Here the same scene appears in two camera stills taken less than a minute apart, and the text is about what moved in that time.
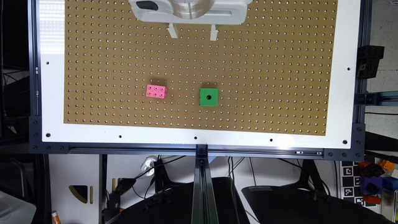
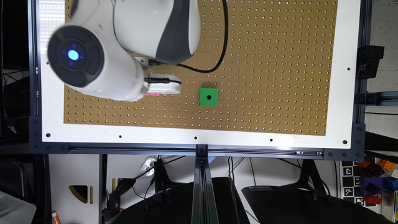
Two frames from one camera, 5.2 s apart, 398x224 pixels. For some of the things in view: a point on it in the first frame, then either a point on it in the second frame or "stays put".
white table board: x=341 y=104 stays put
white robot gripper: x=191 y=12 → x=163 y=88
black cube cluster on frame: x=368 y=58 stays put
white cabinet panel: x=74 y=170 stays put
